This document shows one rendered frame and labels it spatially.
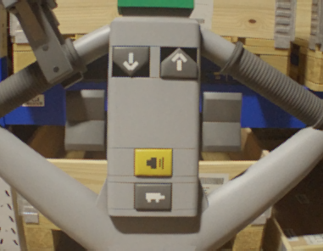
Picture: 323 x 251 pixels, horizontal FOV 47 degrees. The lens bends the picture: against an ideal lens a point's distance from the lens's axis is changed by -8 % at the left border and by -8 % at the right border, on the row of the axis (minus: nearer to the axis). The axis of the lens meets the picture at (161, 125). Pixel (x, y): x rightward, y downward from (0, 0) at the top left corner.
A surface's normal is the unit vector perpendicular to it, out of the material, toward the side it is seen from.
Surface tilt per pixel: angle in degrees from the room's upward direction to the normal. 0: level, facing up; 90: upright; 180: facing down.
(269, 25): 90
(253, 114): 90
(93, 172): 90
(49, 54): 74
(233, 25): 90
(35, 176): 68
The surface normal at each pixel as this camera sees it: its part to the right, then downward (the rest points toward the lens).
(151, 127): 0.06, 0.02
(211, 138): 0.06, -0.27
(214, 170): 0.05, 0.30
